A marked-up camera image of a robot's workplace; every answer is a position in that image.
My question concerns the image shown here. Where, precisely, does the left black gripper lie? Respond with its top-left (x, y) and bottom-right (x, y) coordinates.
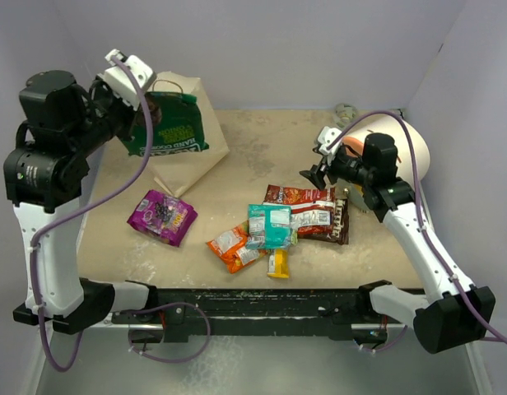
top-left (66, 73), bottom-right (142, 157)

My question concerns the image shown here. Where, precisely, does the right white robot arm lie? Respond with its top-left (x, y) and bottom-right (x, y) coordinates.
top-left (301, 127), bottom-right (495, 354)

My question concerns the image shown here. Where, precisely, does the small tape roll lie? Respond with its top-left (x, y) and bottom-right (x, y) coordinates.
top-left (333, 103), bottom-right (358, 129)

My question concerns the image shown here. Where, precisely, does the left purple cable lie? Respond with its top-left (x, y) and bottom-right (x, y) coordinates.
top-left (30, 55), bottom-right (212, 373)

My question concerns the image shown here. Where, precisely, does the green chips bag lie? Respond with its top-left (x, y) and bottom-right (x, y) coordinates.
top-left (146, 92), bottom-right (209, 156)

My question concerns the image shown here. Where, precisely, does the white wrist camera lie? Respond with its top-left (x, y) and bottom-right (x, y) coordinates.
top-left (101, 49), bottom-right (156, 110)
top-left (313, 126), bottom-right (342, 165)

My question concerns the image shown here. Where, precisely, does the brown paper bag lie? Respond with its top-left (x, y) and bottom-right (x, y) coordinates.
top-left (147, 72), bottom-right (230, 198)

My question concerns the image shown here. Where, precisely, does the purple candy bag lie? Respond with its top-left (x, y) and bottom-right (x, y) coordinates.
top-left (127, 190), bottom-right (198, 247)

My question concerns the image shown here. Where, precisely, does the purple cable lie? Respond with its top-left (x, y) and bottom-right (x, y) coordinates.
top-left (30, 55), bottom-right (212, 373)
top-left (323, 109), bottom-right (507, 355)

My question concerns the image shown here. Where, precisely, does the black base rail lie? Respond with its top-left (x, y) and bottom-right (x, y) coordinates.
top-left (113, 288), bottom-right (400, 342)

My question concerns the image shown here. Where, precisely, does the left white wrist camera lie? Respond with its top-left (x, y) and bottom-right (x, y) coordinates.
top-left (101, 49), bottom-right (156, 110)

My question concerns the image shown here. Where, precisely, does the red doritos bag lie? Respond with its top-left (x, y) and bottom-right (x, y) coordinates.
top-left (263, 185), bottom-right (336, 238)

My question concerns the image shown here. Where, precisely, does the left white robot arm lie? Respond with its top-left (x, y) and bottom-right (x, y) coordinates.
top-left (3, 67), bottom-right (160, 335)

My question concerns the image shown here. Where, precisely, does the yellow snack bar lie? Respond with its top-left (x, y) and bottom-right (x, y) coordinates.
top-left (267, 249), bottom-right (290, 279)

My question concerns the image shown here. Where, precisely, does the teal snack packet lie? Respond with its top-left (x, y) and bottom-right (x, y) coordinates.
top-left (245, 204), bottom-right (294, 250)

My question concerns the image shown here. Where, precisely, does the orange snack bag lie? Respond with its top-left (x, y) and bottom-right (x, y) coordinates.
top-left (207, 221), bottom-right (268, 274)

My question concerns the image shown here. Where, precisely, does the large cylindrical drum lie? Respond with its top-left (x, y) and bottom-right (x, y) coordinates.
top-left (342, 114), bottom-right (430, 188)

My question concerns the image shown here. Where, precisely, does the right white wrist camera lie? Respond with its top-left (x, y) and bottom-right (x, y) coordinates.
top-left (313, 126), bottom-right (342, 165)

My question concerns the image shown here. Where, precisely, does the aluminium frame rail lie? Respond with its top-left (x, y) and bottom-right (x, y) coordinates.
top-left (21, 324), bottom-right (491, 394)

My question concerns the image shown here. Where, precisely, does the brown m&m's bag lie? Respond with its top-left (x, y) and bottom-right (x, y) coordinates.
top-left (298, 198), bottom-right (349, 245)

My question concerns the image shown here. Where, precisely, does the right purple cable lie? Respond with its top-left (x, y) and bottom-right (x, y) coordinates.
top-left (323, 109), bottom-right (507, 355)

